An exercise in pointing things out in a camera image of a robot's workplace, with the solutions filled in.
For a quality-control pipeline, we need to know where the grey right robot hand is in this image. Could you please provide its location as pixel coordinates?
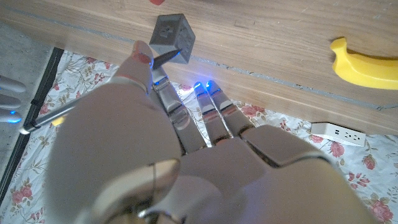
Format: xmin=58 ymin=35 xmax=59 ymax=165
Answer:
xmin=0 ymin=74 xmax=27 ymax=124

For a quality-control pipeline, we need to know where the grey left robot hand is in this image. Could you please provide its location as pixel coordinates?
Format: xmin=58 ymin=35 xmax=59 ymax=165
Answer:
xmin=43 ymin=40 xmax=377 ymax=224

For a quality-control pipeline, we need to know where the black mechanical pencil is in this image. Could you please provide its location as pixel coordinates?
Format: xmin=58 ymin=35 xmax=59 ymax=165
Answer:
xmin=19 ymin=48 xmax=182 ymax=135

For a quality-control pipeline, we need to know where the grey block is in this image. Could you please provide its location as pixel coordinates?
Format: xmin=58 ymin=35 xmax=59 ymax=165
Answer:
xmin=149 ymin=13 xmax=196 ymax=65

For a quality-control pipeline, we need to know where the yellow toy banana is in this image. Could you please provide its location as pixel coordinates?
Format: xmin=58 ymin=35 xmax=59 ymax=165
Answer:
xmin=330 ymin=37 xmax=398 ymax=90

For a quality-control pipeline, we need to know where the black backdrop stand pole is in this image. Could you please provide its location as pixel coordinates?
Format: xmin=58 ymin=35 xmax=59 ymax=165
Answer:
xmin=0 ymin=46 xmax=65 ymax=203

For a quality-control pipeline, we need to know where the white power strip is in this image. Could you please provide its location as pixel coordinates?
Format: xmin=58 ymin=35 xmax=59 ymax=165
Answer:
xmin=310 ymin=122 xmax=367 ymax=147

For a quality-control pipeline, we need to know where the floral backdrop cloth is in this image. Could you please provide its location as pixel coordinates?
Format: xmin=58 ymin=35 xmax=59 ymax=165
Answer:
xmin=0 ymin=49 xmax=398 ymax=224

